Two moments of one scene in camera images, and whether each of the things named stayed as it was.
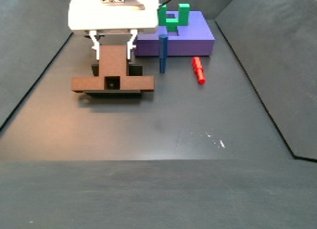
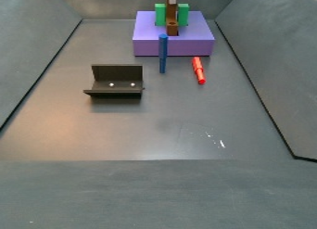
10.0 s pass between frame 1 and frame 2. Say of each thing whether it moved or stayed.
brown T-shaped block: moved
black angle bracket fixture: stayed
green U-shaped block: stayed
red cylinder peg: stayed
